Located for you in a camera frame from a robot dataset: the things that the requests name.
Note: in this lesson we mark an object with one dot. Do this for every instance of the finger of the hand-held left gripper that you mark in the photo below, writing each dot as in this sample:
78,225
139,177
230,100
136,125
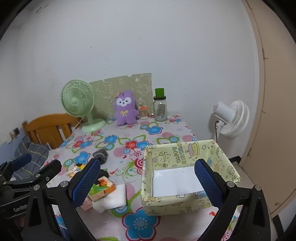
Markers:
51,170
22,161

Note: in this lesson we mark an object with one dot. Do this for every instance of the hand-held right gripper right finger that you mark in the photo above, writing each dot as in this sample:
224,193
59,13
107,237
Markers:
208,185

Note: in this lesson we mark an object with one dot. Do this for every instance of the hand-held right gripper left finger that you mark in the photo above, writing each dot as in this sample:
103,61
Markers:
84,185

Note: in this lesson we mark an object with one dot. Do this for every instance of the small yellow cartoon toy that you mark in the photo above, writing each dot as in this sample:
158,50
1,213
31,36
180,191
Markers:
74,170

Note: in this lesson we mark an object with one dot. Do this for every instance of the green orange printed pack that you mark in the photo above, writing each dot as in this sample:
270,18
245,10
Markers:
104,190

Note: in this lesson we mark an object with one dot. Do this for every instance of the black fuzzy soft object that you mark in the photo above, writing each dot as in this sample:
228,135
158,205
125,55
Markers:
104,173

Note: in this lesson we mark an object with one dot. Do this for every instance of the grey fuzzy pompom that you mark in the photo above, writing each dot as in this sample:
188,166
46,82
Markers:
101,156

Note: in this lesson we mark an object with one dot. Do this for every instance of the yellow printed storage box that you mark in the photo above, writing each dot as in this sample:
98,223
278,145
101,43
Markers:
166,205

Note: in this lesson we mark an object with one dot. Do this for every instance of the grey plaid blanket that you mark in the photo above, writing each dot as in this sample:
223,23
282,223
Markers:
34,150

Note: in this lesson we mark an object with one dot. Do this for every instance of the white foam sponge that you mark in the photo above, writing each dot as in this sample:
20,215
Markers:
115,197

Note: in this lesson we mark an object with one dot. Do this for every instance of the floral tablecloth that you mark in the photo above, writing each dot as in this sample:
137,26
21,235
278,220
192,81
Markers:
138,139

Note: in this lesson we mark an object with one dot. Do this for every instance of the white standing fan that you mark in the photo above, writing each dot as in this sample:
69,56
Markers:
238,118

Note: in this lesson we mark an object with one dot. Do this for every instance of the green desk fan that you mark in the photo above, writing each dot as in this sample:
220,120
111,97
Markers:
77,100

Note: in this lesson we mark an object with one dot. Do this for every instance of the purple plush toy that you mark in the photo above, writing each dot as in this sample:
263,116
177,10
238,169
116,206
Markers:
124,111

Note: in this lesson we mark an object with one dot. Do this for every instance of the glass jar with green lid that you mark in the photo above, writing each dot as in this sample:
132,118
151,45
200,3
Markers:
160,109

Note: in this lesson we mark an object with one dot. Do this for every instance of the small jar with orange lid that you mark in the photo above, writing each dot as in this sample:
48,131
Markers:
143,113

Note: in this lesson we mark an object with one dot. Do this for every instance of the beige door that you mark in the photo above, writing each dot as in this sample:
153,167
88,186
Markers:
277,115

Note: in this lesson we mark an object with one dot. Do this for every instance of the green patterned board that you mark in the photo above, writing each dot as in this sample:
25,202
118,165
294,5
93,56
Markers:
108,88

